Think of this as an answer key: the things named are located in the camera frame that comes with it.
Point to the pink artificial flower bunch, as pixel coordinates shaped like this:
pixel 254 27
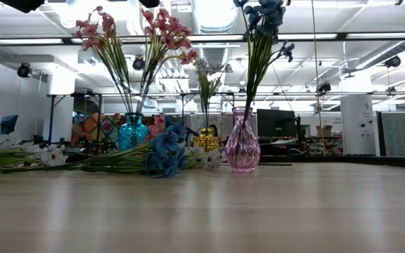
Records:
pixel 105 24
pixel 157 128
pixel 167 28

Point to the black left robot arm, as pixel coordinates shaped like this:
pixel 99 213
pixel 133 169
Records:
pixel 21 5

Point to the teal glass vase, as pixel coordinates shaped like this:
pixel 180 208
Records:
pixel 133 137

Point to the yellow glass vase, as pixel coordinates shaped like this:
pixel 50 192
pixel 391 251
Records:
pixel 206 140

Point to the purple glass vase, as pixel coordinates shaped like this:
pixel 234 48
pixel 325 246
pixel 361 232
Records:
pixel 242 147

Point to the black overhead crossbar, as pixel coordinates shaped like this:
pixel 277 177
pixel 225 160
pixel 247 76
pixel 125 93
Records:
pixel 67 41

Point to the colourful patterned cloth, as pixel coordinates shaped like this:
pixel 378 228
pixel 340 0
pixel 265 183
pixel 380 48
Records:
pixel 93 128

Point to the person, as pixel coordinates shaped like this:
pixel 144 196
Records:
pixel 213 129

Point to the black computer monitor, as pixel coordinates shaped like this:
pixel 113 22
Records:
pixel 276 123

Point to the tilted dark blue monitor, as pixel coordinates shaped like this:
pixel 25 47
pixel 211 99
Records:
pixel 9 123

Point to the brown cardboard box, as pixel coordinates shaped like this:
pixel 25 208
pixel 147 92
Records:
pixel 323 131

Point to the shelf with small items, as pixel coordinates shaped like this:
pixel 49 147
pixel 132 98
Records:
pixel 323 147

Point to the white cabinet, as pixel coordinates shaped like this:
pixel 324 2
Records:
pixel 357 123

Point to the grey patterned partition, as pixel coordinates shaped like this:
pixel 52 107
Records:
pixel 399 137

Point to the black ceiling-mounted camera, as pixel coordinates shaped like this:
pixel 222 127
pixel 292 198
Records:
pixel 139 64
pixel 24 70
pixel 393 61

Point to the silver ventilation duct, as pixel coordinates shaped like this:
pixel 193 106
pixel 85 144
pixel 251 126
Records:
pixel 214 14

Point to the black aluminium table frame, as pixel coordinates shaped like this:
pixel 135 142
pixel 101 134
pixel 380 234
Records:
pixel 364 161

